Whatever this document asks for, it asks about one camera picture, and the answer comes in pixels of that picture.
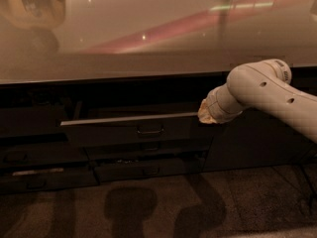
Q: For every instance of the dark drawer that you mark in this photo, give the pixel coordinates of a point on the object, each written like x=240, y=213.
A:
x=135, y=124
x=67, y=178
x=40, y=154
x=149, y=169
x=30, y=121
x=146, y=149

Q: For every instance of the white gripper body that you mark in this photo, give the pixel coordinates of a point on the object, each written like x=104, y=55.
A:
x=214, y=109

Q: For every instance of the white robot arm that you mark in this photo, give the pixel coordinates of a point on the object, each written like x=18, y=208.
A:
x=264, y=85

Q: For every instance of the dark cabinet door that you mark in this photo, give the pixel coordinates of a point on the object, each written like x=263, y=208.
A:
x=255, y=139

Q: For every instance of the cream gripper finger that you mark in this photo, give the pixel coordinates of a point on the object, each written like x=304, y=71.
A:
x=206, y=118
x=203, y=106

